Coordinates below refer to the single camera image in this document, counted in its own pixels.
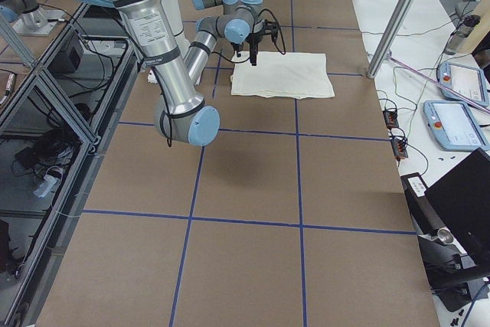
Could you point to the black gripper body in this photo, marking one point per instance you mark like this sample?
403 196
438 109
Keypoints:
253 41

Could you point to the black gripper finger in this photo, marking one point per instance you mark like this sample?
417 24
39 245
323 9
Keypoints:
237 50
253 57

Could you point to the cream long-sleeve cat shirt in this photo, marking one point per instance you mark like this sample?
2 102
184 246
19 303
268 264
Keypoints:
293 75

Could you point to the grey blue third robot arm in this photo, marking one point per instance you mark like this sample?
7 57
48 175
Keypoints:
29 18

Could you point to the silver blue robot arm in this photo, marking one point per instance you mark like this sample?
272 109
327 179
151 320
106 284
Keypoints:
234 25
182 113

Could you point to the orange black adapter box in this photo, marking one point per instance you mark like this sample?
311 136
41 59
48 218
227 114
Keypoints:
399 148
390 119

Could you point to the black power box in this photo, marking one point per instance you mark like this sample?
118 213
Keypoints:
68 58

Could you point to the clear water bottle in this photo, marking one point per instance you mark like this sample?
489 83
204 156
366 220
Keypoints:
460 34

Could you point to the near teach pendant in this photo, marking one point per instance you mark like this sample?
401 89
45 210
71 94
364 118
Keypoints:
453 126

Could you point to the teach pendant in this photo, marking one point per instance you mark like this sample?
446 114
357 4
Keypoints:
470 82
453 126

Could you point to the far teach pendant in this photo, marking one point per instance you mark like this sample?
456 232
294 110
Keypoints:
470 82

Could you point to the aluminium frame post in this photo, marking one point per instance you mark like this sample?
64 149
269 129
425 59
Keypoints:
393 26

